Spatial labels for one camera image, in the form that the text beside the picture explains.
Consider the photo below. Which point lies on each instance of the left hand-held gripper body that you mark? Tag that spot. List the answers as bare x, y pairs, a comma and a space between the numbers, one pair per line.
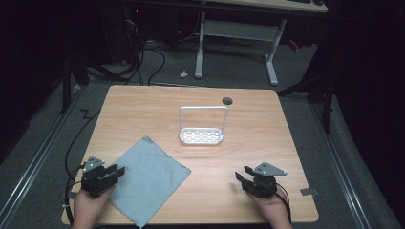
94, 181

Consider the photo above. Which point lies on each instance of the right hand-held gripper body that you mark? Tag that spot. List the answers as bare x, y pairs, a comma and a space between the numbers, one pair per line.
266, 184

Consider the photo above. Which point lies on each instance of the grey cloth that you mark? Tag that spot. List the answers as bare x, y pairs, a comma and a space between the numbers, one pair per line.
149, 181

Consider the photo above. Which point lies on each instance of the person's right hand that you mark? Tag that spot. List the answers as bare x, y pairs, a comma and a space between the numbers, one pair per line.
275, 210

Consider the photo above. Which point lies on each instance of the person's left hand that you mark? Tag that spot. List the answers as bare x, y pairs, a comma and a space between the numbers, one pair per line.
87, 208

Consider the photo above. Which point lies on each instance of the grey tape piece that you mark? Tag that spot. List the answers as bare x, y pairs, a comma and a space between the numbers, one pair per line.
309, 191

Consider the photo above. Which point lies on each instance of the black table grommet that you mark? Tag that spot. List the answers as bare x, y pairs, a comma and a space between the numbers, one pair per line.
227, 101

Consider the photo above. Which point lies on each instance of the black metal stand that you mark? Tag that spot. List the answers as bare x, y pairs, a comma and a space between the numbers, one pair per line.
328, 105
66, 89

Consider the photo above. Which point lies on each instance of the crumpled white paper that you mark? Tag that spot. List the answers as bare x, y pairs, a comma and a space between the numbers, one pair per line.
184, 74

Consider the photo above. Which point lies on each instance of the red object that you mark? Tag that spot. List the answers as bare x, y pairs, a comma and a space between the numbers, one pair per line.
293, 45

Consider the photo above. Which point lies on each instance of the dark computer tower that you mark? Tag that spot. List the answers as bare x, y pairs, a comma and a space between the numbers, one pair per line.
122, 35

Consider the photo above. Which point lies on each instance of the white-legged desk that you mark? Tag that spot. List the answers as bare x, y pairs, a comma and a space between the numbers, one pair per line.
237, 31

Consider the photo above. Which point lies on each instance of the black keyboard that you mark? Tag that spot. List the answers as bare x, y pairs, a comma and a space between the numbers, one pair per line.
299, 1

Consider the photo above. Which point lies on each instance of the metal floor rail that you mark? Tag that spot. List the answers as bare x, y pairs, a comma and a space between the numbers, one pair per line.
340, 165
35, 156

